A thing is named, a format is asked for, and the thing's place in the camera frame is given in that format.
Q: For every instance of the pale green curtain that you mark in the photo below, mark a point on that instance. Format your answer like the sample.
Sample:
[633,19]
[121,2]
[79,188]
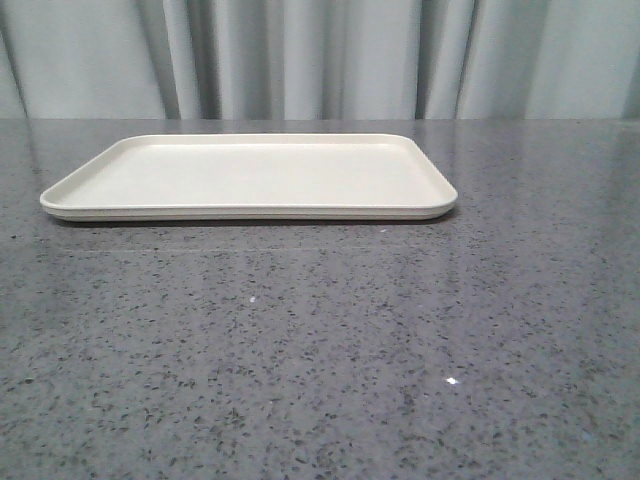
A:
[304,60]

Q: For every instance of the cream rectangular plastic tray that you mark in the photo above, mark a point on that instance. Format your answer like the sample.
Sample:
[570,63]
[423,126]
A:
[254,176]

